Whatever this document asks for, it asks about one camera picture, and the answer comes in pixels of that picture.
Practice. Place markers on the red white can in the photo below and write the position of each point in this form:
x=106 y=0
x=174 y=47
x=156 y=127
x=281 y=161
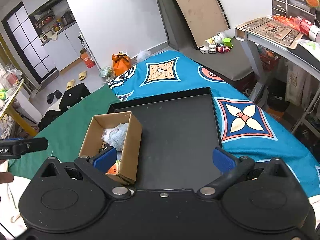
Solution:
x=307 y=28

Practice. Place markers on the white jar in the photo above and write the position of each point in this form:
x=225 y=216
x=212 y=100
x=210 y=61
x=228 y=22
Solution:
x=216 y=39

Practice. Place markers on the grey drawer organizer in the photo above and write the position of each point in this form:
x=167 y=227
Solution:
x=293 y=8

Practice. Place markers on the black clothing pile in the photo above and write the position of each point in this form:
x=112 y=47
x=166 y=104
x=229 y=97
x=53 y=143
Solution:
x=48 y=118

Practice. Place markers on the brown cardboard box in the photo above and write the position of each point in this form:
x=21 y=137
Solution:
x=93 y=141

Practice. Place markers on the blue patterned blanket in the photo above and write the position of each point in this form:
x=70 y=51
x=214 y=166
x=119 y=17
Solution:
x=243 y=126

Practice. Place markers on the clear plastic bag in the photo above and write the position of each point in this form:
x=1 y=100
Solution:
x=107 y=73

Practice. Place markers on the white plastic bag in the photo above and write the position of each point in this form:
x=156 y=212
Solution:
x=143 y=55

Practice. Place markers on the orange gift bag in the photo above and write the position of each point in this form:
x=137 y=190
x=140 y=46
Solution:
x=121 y=62

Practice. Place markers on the black shallow tray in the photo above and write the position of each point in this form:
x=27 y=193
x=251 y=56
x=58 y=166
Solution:
x=179 y=134

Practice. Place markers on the white metal table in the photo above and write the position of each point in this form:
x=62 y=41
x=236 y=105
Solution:
x=249 y=40

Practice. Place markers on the grey bench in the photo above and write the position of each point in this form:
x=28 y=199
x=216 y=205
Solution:
x=234 y=66

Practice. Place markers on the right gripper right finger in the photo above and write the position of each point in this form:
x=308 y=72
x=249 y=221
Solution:
x=233 y=170

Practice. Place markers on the black slipper right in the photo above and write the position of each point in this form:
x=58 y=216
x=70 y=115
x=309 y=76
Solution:
x=58 y=94

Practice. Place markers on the orange cardboard box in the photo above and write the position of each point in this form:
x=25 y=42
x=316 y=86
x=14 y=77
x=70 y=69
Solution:
x=86 y=58

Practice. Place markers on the leaning black framed board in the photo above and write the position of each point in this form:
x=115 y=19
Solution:
x=205 y=18

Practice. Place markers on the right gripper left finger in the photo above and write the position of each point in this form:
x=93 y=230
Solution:
x=94 y=169

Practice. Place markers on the black stool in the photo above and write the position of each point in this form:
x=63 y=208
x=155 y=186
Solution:
x=73 y=96

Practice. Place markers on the green lidded cup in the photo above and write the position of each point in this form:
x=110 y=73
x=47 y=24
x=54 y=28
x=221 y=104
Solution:
x=227 y=42

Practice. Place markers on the green cloth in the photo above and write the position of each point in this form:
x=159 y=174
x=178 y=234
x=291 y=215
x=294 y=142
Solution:
x=66 y=134

